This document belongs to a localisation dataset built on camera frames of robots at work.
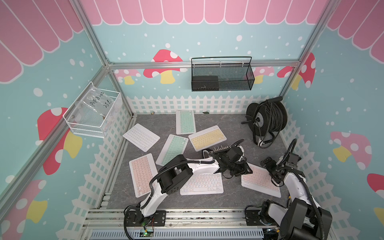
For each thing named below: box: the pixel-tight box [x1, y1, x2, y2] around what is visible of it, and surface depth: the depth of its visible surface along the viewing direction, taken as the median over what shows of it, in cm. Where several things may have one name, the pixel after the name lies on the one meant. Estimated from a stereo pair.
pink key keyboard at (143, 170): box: [128, 153, 159, 198], surface depth 94 cm
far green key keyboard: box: [175, 110, 196, 135], surface depth 115 cm
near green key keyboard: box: [156, 134, 189, 167], surface depth 104 cm
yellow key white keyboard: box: [188, 125, 227, 152], surface depth 108 cm
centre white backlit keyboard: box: [180, 172, 224, 196], surface depth 86 cm
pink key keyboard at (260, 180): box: [241, 162, 282, 198], surface depth 83 cm
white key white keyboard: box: [122, 123, 161, 153], surface depth 108 cm
